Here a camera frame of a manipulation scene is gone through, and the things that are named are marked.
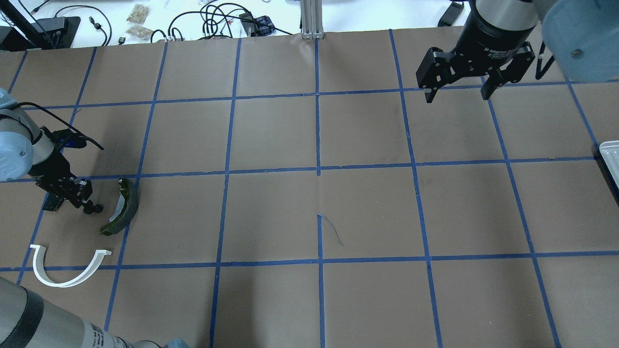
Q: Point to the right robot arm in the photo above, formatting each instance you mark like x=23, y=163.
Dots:
x=582, y=36

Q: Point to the metal tray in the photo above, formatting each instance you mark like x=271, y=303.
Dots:
x=609, y=151

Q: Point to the black power adapter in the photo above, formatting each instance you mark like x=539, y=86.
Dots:
x=451, y=14

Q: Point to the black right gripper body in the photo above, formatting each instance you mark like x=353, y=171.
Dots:
x=493, y=34

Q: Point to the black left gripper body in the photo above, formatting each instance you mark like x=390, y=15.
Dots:
x=57, y=168

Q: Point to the black brake pad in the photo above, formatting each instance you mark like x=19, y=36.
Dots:
x=52, y=203

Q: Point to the loose blue tape thread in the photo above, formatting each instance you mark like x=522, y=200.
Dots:
x=332, y=228

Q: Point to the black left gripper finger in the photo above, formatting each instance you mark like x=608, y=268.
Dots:
x=90, y=208

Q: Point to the olive brake shoe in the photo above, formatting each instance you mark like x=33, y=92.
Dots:
x=125, y=210

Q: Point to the black monitor stand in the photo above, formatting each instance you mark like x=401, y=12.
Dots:
x=45, y=33

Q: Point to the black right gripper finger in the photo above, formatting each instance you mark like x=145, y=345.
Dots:
x=514, y=72
x=434, y=72

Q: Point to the aluminium frame post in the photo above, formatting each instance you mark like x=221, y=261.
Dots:
x=311, y=19

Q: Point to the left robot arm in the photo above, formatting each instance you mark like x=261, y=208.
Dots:
x=26, y=148

